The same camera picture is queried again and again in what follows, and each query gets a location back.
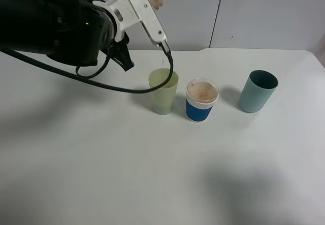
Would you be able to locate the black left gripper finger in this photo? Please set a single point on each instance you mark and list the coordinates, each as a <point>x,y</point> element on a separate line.
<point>122,57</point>

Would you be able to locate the pale green plastic cup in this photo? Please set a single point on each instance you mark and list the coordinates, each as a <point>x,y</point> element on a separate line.
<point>163,98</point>

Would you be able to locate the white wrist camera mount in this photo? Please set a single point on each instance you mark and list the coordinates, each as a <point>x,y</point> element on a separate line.
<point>127,13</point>

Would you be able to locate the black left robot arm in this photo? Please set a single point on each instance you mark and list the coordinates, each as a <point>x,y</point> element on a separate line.
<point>71,32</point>

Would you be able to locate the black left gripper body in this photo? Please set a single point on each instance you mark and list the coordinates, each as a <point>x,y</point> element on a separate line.
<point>118,49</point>

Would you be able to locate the teal cylindrical cup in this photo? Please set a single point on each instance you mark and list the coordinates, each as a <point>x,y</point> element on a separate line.
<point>257,90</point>

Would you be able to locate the blue sleeved paper cup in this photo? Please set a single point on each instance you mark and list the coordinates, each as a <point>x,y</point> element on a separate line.
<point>201,95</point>

